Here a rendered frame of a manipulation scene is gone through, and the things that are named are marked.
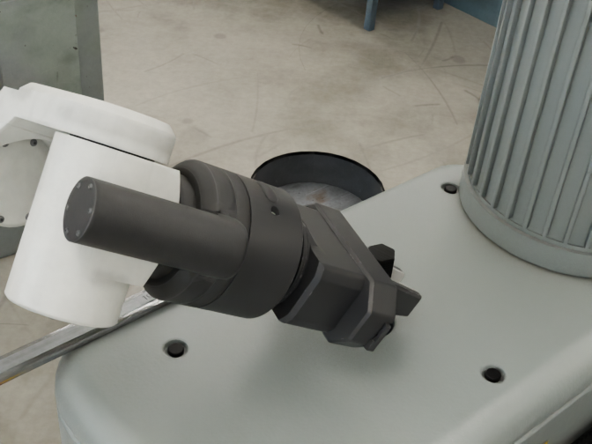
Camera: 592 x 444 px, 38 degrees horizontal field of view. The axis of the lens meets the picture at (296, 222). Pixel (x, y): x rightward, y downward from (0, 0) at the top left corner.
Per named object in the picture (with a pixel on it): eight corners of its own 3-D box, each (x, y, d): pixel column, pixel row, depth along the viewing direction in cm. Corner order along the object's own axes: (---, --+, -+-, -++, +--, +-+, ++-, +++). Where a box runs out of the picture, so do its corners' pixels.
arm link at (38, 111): (154, 284, 50) (24, 225, 58) (202, 136, 50) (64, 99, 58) (64, 268, 45) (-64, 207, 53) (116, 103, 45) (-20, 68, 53)
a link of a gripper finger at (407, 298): (397, 316, 65) (337, 301, 61) (422, 284, 64) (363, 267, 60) (408, 330, 64) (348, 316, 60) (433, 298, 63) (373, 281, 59)
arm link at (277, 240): (275, 274, 68) (143, 240, 61) (342, 176, 65) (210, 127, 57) (344, 390, 59) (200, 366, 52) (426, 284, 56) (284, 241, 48)
